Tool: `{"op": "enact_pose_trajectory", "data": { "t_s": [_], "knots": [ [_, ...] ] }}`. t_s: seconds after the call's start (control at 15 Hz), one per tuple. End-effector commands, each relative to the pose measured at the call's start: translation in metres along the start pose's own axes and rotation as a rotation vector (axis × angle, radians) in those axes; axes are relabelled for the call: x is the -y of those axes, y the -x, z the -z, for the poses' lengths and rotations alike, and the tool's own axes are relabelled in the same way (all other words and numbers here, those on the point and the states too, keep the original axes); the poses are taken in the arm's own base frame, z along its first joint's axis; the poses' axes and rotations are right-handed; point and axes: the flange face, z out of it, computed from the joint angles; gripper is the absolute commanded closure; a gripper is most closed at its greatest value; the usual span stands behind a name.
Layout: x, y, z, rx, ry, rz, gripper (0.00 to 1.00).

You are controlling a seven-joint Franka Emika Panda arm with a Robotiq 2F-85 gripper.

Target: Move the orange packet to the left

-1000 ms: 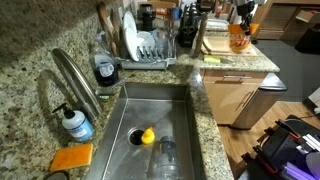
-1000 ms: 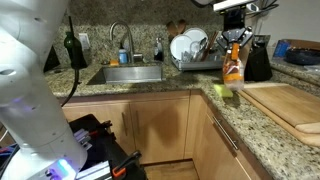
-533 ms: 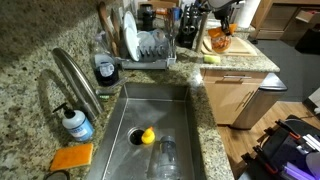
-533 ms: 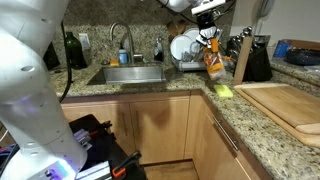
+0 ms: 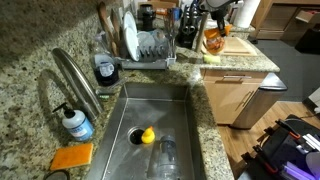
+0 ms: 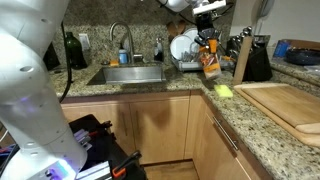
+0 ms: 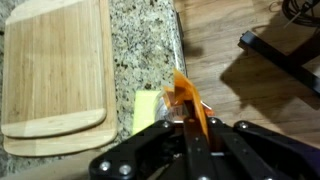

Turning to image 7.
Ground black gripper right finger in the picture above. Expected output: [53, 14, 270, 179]
[203, 116, 320, 180]

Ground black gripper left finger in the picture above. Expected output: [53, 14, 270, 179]
[88, 99, 205, 180]

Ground orange snack packet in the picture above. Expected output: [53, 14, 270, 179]
[154, 68, 215, 143]

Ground yellow sponge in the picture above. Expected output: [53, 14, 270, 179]
[131, 89, 162, 136]

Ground large bamboo cutting board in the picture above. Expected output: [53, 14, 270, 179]
[2, 0, 119, 158]

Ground small bamboo cutting board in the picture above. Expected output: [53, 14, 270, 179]
[0, 0, 108, 139]

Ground black metal frame leg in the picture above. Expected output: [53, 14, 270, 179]
[237, 30, 320, 98]

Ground coiled black cables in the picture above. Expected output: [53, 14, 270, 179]
[281, 0, 320, 28]

